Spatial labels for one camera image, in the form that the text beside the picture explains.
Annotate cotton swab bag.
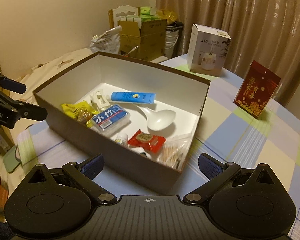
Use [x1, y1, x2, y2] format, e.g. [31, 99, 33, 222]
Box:
[157, 133, 192, 171]

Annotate white plastic clip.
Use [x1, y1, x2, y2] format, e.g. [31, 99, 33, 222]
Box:
[89, 89, 111, 113]

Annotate white plastic rice spoon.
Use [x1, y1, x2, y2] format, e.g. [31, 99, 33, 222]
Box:
[138, 106, 176, 131]

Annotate blue cream tube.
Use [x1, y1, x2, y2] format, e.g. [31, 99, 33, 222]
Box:
[110, 92, 156, 104]

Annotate cartoon print bed sheet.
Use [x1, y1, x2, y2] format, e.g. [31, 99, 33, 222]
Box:
[10, 48, 92, 105]

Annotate small white pill bottle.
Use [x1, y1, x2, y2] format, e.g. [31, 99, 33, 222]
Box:
[115, 132, 128, 147]

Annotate yellow snack packet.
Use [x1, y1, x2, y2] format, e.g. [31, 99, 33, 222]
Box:
[61, 101, 99, 126]

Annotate blue floss pick box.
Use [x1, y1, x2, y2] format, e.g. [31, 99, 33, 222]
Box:
[90, 104, 130, 137]

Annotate plaid tablecloth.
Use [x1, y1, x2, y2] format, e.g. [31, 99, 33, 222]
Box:
[17, 53, 300, 239]

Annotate red candy packet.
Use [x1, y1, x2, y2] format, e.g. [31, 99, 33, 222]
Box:
[128, 129, 166, 154]

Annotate brown storage box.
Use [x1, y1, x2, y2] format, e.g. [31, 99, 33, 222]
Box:
[34, 53, 210, 194]

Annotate red gift box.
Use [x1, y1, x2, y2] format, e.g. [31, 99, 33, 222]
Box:
[234, 61, 281, 119]

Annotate white crumpled plastic bag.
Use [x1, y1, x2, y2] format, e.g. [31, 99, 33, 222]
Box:
[89, 25, 122, 55]

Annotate white carved chair back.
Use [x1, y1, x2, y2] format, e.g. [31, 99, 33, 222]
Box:
[108, 5, 140, 29]

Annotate white humidifier box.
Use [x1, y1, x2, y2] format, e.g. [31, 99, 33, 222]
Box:
[187, 24, 231, 76]

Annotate brown cardboard carton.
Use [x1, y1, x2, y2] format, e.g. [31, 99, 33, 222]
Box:
[118, 20, 167, 61]

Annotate stacked white buckets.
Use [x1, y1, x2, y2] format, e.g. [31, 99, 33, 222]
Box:
[165, 25, 183, 59]

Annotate green tissue packs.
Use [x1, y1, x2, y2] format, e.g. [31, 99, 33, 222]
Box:
[140, 7, 160, 22]

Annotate beige curtain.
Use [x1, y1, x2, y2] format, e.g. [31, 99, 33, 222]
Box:
[156, 0, 300, 105]

